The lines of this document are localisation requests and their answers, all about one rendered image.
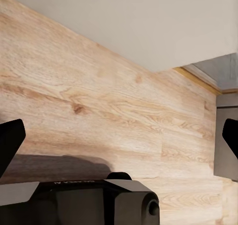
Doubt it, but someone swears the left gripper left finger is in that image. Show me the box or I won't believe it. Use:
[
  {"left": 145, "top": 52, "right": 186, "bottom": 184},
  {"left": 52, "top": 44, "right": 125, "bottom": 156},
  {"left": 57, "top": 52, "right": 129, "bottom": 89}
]
[{"left": 0, "top": 119, "right": 26, "bottom": 178}]

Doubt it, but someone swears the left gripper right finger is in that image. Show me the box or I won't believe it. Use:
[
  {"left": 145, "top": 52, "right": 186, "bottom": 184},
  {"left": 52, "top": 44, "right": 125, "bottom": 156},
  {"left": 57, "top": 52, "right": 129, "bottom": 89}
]
[{"left": 222, "top": 118, "right": 238, "bottom": 159}]

